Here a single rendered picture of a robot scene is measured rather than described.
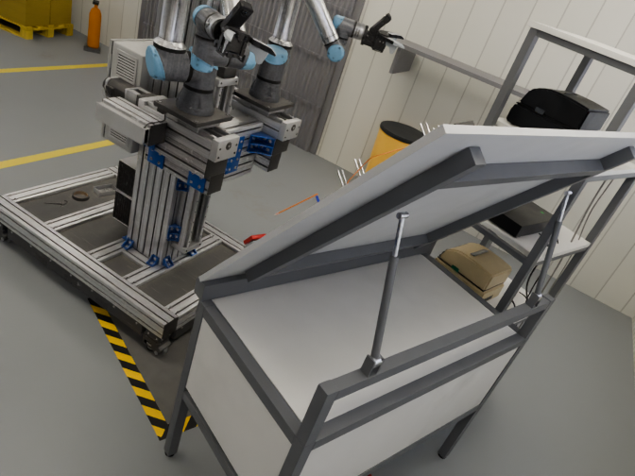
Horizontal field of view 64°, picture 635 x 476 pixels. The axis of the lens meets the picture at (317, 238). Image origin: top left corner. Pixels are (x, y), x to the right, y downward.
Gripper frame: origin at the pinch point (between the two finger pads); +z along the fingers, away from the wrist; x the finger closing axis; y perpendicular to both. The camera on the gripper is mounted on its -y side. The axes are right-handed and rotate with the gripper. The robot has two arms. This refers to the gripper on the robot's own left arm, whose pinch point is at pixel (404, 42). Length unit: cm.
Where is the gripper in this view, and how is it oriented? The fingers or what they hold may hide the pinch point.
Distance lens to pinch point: 261.7
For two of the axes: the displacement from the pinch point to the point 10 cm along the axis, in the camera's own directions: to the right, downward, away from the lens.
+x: -1.1, 6.0, -7.9
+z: 9.5, 2.9, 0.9
